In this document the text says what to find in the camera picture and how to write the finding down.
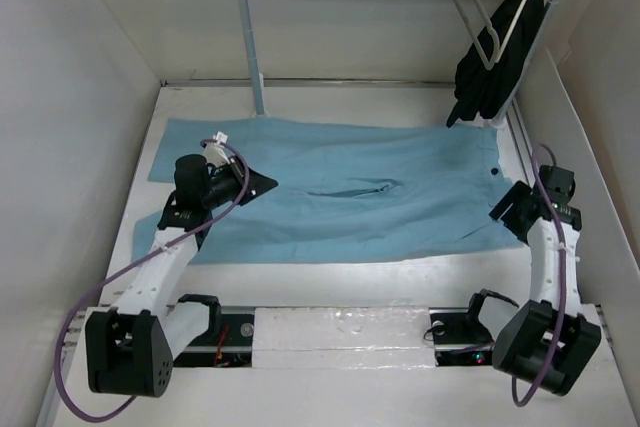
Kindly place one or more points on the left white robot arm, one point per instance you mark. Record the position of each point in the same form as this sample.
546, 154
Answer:
131, 347

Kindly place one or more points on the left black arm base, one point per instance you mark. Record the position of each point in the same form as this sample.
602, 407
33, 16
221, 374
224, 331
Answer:
230, 348

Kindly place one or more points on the light blue trousers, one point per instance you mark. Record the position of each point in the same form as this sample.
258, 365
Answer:
351, 194

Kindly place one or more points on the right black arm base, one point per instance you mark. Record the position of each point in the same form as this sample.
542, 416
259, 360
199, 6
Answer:
458, 340

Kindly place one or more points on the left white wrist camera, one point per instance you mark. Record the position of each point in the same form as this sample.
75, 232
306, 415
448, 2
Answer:
214, 151

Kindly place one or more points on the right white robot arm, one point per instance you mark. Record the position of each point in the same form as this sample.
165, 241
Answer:
547, 341

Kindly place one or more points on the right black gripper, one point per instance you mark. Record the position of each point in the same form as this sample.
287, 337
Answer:
520, 192

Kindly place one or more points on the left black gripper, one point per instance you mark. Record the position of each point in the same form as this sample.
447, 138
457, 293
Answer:
258, 185

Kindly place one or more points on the white plastic hanger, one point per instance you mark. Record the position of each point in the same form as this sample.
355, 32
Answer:
511, 28

